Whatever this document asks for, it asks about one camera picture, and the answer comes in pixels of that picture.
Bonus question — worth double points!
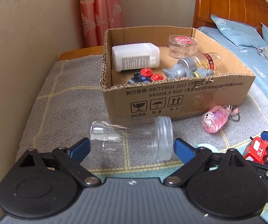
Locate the grey cartoon figurine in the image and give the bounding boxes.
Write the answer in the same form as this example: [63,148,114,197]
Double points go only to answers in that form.
[163,64,213,79]

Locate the grey green checked blanket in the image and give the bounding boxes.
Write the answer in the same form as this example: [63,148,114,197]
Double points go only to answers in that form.
[17,56,268,180]

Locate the clear bottle yellow capsules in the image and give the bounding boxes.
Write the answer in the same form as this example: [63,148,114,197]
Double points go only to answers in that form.
[177,52,222,73]

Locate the blue pillow near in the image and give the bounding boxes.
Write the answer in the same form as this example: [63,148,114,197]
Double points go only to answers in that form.
[211,14,267,49]

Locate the open cardboard box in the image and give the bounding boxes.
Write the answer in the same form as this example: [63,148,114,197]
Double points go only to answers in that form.
[100,26,255,119]

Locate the clear jar red label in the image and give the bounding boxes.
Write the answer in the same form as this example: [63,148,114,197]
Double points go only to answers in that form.
[168,35,198,59]

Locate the red toy car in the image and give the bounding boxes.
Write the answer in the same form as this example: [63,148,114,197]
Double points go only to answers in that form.
[242,136,268,166]

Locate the large clear plastic jar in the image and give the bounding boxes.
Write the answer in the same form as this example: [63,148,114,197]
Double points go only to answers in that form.
[90,116,174,162]

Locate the white plastic bottle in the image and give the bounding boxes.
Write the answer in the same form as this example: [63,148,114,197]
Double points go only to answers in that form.
[112,43,160,72]

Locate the wooden bed headboard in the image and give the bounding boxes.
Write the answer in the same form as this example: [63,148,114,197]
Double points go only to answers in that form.
[193,0,268,33]

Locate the pink curtain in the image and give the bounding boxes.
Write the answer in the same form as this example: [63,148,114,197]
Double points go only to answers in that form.
[79,0,122,47]

